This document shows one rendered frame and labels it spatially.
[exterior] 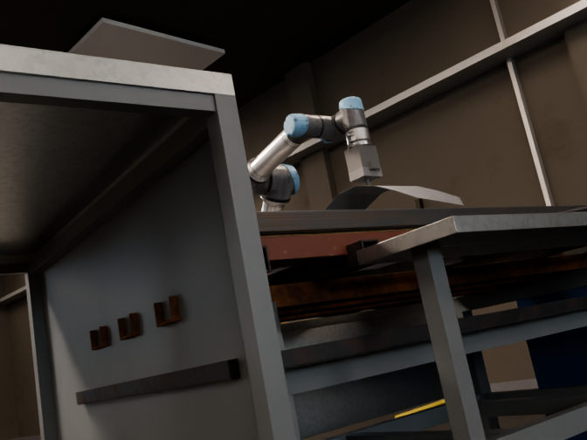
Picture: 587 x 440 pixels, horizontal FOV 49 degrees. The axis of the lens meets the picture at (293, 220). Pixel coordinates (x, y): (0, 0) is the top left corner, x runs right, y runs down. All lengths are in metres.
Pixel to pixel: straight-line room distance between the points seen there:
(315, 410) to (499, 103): 3.60
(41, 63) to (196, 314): 0.54
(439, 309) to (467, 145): 4.25
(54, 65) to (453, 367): 0.84
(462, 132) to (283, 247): 4.27
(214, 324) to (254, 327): 0.19
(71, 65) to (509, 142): 4.51
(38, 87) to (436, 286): 0.76
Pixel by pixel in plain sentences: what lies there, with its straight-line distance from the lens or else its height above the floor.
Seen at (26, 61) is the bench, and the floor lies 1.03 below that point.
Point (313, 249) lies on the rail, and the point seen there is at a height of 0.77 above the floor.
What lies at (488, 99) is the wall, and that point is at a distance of 5.40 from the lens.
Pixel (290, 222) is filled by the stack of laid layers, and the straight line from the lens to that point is 1.31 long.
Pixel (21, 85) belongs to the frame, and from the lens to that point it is 0.97.
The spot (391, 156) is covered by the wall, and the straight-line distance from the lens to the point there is 5.84.
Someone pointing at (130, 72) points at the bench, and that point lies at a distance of 1.04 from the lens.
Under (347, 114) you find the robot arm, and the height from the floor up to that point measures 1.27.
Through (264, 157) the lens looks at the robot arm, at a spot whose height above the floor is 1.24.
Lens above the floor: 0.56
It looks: 12 degrees up
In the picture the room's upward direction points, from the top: 11 degrees counter-clockwise
